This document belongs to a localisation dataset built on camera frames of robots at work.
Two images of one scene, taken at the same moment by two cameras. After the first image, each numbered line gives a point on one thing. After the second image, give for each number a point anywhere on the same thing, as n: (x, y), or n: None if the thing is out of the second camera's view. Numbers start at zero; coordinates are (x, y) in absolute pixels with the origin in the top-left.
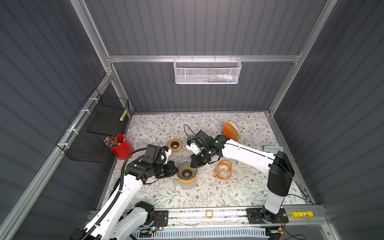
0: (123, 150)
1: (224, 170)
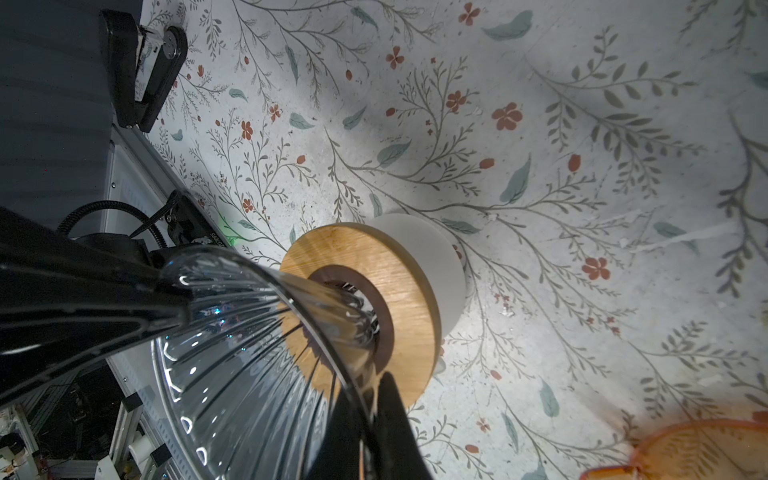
0: None
1: (713, 449)
